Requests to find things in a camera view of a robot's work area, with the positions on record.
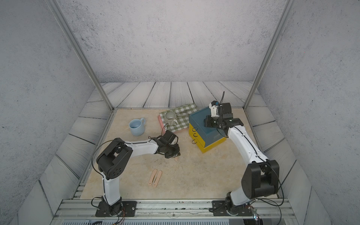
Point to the green checkered cloth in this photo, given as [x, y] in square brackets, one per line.
[183, 113]

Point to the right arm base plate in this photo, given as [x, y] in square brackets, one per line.
[221, 208]

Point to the aluminium frame post right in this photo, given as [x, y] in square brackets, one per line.
[269, 53]

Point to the light blue mug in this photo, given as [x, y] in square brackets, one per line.
[137, 126]

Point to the aluminium frame post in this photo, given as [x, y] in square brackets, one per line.
[57, 13]
[269, 53]

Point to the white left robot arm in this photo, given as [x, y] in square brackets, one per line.
[112, 161]

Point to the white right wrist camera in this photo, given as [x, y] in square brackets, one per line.
[214, 108]

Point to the pink tray under cloth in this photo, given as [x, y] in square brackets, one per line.
[162, 125]

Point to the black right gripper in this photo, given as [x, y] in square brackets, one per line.
[207, 122]

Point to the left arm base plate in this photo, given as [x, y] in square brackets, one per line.
[119, 209]

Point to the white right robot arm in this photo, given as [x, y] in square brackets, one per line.
[261, 177]

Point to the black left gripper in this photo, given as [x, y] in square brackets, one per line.
[176, 153]

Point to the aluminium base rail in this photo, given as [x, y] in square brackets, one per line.
[176, 212]

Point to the green striped ceramic cup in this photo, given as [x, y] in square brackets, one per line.
[171, 118]

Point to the aluminium frame post left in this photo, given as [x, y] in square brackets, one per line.
[57, 13]

